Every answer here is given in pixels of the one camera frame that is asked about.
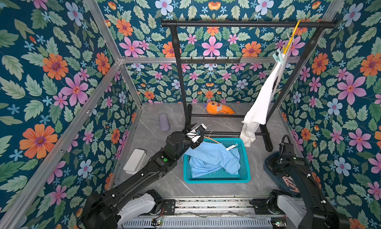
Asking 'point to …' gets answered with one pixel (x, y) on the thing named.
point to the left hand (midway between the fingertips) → (200, 126)
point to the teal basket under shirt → (222, 176)
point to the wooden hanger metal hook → (211, 138)
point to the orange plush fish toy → (213, 107)
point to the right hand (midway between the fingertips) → (270, 164)
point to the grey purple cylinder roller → (163, 122)
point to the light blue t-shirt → (207, 157)
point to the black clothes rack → (266, 126)
